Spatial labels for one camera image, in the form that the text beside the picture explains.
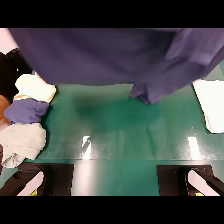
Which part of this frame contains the purple T-shirt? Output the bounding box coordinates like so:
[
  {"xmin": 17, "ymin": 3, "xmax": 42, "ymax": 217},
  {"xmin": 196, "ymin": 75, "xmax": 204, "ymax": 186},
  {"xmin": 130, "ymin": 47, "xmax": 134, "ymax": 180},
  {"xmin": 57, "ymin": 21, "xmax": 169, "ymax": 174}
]
[{"xmin": 8, "ymin": 27, "xmax": 224, "ymax": 105}]

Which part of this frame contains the small purple garment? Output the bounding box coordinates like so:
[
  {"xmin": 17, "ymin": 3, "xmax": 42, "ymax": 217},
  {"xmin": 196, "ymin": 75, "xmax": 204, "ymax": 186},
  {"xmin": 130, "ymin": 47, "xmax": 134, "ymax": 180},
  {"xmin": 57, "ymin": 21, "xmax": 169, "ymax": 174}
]
[{"xmin": 3, "ymin": 98, "xmax": 51, "ymax": 125}]

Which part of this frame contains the flat white garment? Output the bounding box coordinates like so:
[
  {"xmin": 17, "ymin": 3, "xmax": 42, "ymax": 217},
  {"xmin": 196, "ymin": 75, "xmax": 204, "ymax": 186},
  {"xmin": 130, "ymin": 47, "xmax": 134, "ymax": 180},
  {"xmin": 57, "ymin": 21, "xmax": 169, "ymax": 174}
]
[{"xmin": 192, "ymin": 78, "xmax": 224, "ymax": 135}]

